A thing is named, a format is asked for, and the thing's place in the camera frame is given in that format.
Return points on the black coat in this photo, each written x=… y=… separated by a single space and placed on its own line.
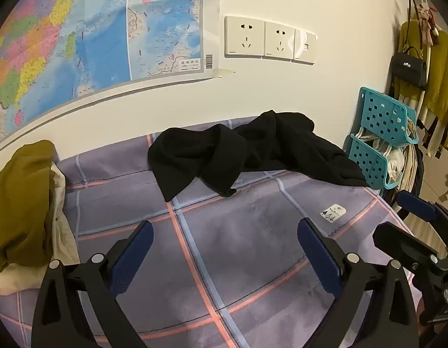
x=267 y=141

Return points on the cream striped hanging garment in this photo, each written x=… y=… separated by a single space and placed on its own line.
x=436 y=134

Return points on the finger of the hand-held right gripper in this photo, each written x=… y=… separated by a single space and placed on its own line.
x=416 y=205
x=399 y=241

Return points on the small plush toy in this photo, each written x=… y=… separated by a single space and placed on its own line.
x=427 y=21

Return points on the white wall switch plate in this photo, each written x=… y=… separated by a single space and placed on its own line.
x=304 y=47

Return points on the black handbag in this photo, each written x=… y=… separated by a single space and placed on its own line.
x=408 y=69

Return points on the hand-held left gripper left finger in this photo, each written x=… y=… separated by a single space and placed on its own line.
x=131 y=257

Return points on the white wall socket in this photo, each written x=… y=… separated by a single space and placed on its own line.
x=279 y=40
x=244 y=36

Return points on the white clothes rack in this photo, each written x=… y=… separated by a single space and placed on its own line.
x=430 y=65

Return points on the white printed card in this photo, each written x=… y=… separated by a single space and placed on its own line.
x=333 y=214

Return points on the cream folded garment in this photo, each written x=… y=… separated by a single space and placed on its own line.
x=62 y=239

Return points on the purple plaid bedsheet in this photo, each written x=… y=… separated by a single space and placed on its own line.
x=216 y=232

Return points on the olive folded garment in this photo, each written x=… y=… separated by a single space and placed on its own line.
x=21 y=206

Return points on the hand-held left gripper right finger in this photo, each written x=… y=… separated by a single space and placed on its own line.
x=320 y=257

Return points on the colourful wall map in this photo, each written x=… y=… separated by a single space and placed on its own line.
x=100 y=25

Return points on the olive hanging cardigan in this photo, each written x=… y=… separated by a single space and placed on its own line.
x=441 y=76

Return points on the teal plastic basket rack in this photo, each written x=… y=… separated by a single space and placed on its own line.
x=403 y=159

